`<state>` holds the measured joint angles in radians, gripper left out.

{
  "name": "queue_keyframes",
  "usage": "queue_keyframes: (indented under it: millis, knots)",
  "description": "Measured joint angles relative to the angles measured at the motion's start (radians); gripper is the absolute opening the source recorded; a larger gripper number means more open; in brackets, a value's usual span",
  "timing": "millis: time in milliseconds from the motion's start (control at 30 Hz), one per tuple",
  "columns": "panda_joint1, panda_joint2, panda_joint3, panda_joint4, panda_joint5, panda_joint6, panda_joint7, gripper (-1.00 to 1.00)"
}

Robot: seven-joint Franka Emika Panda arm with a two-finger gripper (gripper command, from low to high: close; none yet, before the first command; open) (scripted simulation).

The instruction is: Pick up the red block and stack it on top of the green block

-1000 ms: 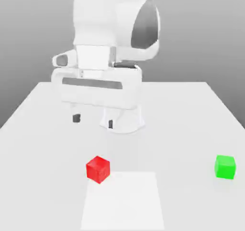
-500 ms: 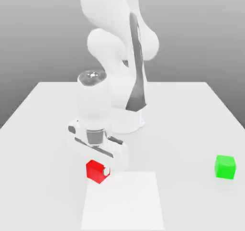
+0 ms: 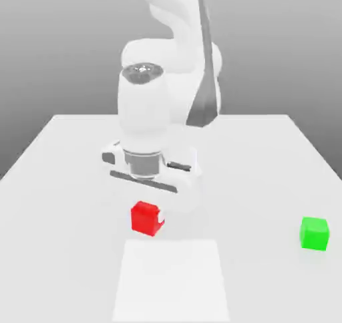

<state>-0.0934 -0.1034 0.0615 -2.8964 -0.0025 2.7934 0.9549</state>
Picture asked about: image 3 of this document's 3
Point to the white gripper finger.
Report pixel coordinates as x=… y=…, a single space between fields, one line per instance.
x=161 y=217

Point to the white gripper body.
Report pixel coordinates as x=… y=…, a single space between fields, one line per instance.
x=171 y=194

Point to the small red cube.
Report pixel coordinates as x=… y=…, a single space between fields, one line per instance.
x=144 y=218

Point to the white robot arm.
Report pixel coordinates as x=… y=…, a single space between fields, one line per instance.
x=144 y=109

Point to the small green cube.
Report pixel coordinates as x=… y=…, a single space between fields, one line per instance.
x=314 y=233

